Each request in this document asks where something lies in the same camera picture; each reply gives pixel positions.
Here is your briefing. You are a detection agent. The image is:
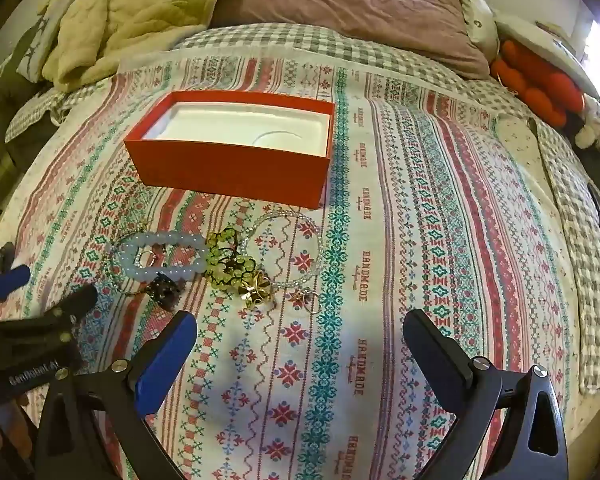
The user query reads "beige quilted blanket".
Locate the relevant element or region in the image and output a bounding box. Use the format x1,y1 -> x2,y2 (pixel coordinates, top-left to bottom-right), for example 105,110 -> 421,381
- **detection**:
42,0 -> 281,93

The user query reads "white pillow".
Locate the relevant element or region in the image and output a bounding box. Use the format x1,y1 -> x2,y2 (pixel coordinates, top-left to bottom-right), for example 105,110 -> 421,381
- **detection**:
500,15 -> 596,91

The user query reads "pale blue bead bracelet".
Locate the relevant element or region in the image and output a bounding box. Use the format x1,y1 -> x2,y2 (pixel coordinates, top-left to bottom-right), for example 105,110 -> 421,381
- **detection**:
111,231 -> 212,282

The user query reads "green bead bracelet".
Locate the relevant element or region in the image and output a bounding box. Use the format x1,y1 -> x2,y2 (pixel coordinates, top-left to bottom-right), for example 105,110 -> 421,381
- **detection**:
206,229 -> 262,289

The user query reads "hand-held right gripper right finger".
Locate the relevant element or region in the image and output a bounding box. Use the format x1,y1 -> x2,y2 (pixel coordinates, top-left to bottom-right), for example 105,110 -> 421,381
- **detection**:
402,308 -> 570,480

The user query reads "red jewelry box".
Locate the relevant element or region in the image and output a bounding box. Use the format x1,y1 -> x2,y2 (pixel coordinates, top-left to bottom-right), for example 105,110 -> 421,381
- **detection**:
124,90 -> 337,210

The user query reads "black charm ring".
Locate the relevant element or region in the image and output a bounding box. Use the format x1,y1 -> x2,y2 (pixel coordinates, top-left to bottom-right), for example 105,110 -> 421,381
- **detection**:
147,272 -> 182,311

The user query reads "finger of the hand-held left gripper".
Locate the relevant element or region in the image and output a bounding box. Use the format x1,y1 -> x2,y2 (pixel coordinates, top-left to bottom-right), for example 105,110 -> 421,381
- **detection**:
0,242 -> 31,307
0,285 -> 98,346

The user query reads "printed striped blanket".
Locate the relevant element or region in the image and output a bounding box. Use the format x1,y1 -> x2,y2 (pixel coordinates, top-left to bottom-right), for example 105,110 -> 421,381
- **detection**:
0,55 -> 581,480

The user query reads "orange plush toy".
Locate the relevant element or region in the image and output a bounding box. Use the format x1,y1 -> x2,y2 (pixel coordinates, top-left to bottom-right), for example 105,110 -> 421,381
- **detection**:
490,40 -> 586,128

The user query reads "silver ring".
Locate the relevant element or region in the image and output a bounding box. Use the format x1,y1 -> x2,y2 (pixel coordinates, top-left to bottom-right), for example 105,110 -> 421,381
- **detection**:
292,287 -> 322,314

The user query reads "grey patterned cloth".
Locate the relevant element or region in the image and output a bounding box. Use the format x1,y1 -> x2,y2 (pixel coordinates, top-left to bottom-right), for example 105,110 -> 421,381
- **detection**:
10,0 -> 81,81

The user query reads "mauve pillow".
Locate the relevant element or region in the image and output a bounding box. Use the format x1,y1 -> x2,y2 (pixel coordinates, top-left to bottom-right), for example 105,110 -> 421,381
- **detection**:
212,0 -> 491,81

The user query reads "gold ornament ring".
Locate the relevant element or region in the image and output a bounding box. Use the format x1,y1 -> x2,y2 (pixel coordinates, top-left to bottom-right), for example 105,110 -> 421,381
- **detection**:
240,270 -> 277,311

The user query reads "clear bead necklace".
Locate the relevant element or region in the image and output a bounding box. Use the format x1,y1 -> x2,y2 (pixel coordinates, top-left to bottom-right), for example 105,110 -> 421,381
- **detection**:
240,208 -> 327,292

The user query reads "white plush cushion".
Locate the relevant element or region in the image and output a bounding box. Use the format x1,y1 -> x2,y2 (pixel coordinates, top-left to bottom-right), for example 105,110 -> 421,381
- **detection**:
452,0 -> 501,58

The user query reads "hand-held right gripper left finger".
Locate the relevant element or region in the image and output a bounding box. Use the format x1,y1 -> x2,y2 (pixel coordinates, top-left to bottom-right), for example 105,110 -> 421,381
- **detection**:
34,310 -> 198,480

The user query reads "small floral cloth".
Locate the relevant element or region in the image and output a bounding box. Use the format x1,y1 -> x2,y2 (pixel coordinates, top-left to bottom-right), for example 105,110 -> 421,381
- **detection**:
495,114 -> 546,181

